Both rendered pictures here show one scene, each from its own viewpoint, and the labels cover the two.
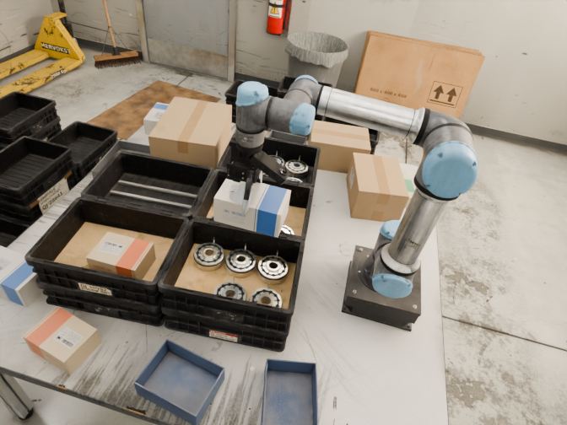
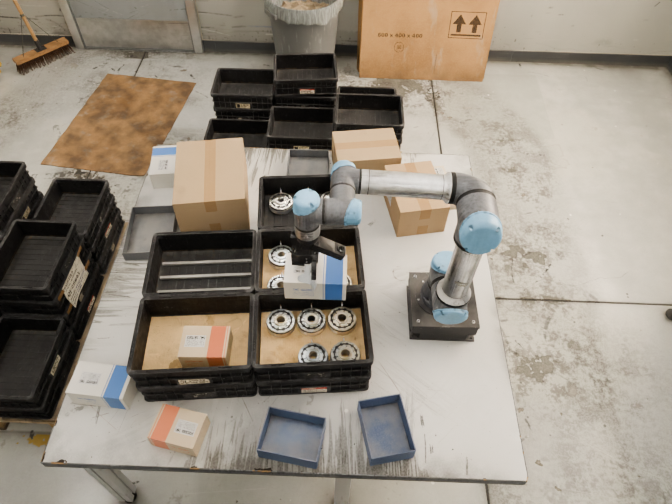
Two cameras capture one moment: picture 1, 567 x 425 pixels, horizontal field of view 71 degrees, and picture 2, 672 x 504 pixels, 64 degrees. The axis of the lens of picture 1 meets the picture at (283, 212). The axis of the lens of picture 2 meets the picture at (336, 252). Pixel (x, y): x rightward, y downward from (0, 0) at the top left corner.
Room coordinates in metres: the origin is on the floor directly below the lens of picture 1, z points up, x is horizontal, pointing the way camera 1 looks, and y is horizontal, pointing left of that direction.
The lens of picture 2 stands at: (-0.16, 0.18, 2.52)
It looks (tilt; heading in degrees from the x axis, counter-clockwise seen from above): 51 degrees down; 352
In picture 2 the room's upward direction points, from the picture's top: 2 degrees clockwise
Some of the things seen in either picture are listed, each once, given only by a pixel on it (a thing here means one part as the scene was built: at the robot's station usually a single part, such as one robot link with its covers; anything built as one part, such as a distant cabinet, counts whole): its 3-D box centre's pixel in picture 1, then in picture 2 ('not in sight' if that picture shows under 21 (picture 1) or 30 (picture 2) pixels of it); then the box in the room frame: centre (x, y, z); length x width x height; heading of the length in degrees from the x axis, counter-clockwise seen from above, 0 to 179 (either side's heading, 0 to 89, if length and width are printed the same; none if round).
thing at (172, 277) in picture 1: (235, 274); (312, 335); (0.80, 0.12, 0.87); 0.40 x 0.30 x 0.11; 87
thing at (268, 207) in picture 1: (252, 205); (316, 276); (0.89, 0.09, 1.09); 0.20 x 0.12 x 0.09; 81
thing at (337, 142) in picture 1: (337, 147); (365, 157); (1.81, -0.23, 0.78); 0.30 x 0.22 x 0.16; 90
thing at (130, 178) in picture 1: (153, 194); (204, 271); (1.13, 0.50, 0.87); 0.40 x 0.30 x 0.11; 87
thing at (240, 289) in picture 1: (229, 294); (313, 355); (0.73, 0.12, 0.86); 0.10 x 0.10 x 0.01
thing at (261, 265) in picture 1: (272, 266); (341, 318); (0.86, 0.01, 0.86); 0.10 x 0.10 x 0.01
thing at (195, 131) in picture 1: (194, 137); (212, 185); (1.66, 0.49, 0.80); 0.40 x 0.30 x 0.20; 1
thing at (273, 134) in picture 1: (283, 149); (307, 171); (1.79, 0.05, 0.73); 0.27 x 0.20 x 0.05; 173
